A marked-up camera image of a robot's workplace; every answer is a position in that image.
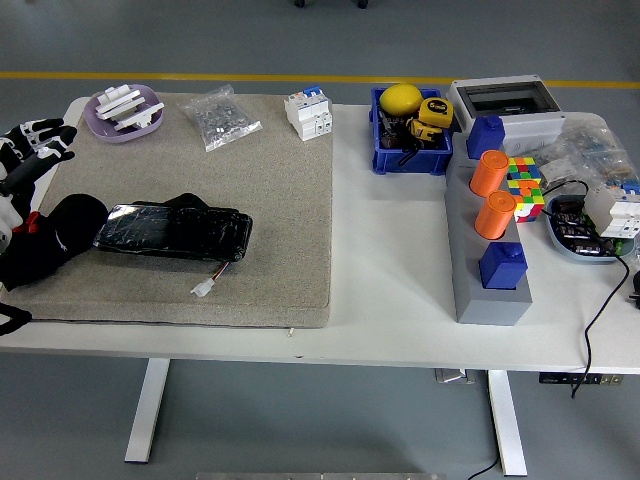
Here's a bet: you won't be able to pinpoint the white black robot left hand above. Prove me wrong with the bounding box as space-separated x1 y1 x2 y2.
0 118 79 254

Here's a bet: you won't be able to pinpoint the black table control panel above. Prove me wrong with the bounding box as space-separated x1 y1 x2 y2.
538 372 625 386

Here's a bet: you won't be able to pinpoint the purple bowl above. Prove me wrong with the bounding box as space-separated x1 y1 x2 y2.
83 83 166 145

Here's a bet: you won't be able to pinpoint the white plastic strip stack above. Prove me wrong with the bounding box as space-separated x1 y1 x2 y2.
94 91 147 120

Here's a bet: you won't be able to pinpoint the white T-shaped plastic piece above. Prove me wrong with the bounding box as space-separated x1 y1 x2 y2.
110 102 166 133

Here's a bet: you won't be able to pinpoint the clear bag of screws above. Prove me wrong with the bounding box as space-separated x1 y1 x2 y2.
177 83 264 154

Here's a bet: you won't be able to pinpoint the grey-brown mat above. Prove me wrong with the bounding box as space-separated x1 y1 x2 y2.
0 91 335 329

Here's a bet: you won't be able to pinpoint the white circuit breaker blue switches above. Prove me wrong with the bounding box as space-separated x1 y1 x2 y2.
283 84 334 143

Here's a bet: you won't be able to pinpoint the white table leg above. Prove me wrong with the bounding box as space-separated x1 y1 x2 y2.
123 358 171 464
487 370 529 477

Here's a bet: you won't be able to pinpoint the yellow ball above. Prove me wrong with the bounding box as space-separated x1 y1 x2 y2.
378 83 424 119

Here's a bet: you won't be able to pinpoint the blue plastic bin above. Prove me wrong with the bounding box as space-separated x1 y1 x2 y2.
369 86 454 176

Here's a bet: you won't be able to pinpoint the yellow black tape measure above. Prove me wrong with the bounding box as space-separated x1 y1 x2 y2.
404 117 444 147

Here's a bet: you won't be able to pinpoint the yellow round tape measure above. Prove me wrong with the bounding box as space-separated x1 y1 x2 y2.
417 97 455 127

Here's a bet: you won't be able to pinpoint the blue block with knob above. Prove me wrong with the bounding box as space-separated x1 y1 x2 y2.
478 241 529 291
465 113 507 160

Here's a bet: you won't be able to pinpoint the orange cylinder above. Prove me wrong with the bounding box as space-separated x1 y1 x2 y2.
473 189 518 241
468 148 511 198

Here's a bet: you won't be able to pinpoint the grey block holder base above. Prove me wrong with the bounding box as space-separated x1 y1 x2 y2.
443 144 534 327

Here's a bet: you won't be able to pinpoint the multicolour puzzle cube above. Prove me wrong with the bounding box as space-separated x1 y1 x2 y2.
505 155 546 224

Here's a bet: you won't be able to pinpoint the grey distribution box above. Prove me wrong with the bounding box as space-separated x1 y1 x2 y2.
445 74 568 151

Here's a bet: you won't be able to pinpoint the small clear bag white label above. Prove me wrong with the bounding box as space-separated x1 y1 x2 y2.
539 157 582 184

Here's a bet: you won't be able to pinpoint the blue-grey bowl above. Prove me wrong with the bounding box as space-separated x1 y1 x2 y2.
543 193 635 265

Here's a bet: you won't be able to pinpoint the large clear bag of parts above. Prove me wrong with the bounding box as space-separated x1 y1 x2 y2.
504 112 634 194

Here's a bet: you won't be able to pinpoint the white circuit breaker stack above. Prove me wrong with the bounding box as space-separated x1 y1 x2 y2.
583 180 640 239

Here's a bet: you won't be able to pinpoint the wire with white connector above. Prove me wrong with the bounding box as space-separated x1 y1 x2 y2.
189 259 234 299

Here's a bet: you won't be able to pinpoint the black strap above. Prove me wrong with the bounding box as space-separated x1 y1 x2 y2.
397 142 426 167

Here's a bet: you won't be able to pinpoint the metal bracket under table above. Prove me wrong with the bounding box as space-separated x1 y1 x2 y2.
433 368 477 385

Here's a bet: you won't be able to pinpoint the black floor cable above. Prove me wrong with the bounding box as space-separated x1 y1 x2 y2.
467 457 503 480

